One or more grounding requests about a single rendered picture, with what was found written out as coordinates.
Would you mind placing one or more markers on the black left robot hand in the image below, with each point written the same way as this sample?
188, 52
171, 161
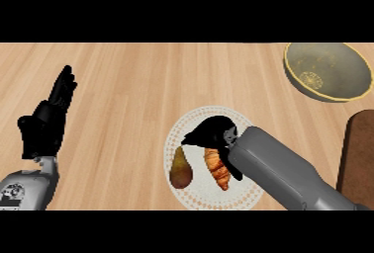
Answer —
44, 126

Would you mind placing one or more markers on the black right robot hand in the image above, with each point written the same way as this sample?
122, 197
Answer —
211, 131

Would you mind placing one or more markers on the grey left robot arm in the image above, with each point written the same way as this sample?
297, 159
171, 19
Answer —
28, 187

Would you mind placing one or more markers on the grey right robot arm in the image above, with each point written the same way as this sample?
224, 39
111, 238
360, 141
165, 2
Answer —
287, 171

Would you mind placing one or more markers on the golden brown croissant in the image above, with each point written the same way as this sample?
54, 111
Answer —
217, 168

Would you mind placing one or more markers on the white round placemat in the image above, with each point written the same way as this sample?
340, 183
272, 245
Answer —
196, 192

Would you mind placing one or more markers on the grey bowl with yellow rim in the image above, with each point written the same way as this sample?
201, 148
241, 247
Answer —
326, 70

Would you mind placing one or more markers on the brown green pear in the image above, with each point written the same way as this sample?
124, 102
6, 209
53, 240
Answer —
180, 173

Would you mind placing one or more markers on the dark brown wooden board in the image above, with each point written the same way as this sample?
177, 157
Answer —
358, 158

